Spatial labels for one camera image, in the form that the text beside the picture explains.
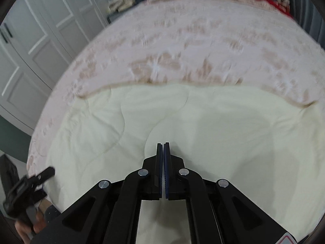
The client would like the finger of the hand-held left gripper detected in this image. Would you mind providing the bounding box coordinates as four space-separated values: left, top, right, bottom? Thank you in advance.
35 166 55 184

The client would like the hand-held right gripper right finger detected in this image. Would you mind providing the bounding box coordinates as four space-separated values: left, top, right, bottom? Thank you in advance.
164 142 299 244

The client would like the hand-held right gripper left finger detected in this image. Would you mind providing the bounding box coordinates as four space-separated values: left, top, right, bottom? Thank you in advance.
30 142 163 244

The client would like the cream quilted jacket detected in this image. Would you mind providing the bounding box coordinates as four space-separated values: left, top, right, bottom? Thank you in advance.
47 84 323 244

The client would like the person's left hand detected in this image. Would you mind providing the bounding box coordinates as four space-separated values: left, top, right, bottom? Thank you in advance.
15 199 52 244

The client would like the black object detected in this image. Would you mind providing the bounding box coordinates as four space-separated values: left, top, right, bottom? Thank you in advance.
0 155 19 199

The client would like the bed with floral cover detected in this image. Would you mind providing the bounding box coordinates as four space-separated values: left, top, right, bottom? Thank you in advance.
25 0 325 173

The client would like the white panelled wardrobe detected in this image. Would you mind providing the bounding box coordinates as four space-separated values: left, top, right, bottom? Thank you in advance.
0 0 113 135

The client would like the blue nightstand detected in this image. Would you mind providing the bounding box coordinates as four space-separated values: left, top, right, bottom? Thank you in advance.
108 10 129 25

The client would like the stack of folded cream cloths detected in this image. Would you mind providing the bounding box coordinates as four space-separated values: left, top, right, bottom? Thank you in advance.
108 0 135 13

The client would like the grey pleated curtain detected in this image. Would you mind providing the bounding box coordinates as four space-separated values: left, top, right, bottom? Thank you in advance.
288 0 325 45

